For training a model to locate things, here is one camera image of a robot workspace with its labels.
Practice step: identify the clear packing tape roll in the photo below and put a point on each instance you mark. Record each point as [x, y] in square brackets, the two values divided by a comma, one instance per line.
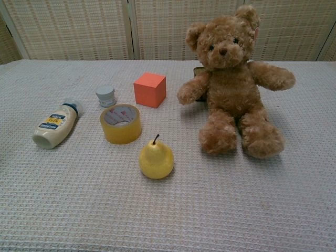
[121, 126]

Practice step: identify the brown plush teddy bear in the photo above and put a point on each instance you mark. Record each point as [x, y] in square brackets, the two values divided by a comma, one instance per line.
[231, 86]

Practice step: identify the woven folding screen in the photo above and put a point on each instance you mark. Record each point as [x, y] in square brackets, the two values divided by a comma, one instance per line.
[78, 29]

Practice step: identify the orange cube block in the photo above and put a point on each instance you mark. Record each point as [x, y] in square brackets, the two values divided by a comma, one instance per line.
[149, 90]

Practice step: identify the white waffle weave tablecloth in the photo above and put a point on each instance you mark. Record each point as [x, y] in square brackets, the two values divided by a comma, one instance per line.
[105, 204]

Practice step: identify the yellow pear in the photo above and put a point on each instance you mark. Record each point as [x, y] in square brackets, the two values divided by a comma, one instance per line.
[156, 160]

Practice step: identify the cream squeeze bottle blue label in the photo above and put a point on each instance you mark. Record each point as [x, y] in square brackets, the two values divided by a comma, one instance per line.
[53, 124]

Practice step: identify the small grey lidded jar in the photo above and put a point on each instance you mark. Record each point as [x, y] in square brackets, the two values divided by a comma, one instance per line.
[105, 96]

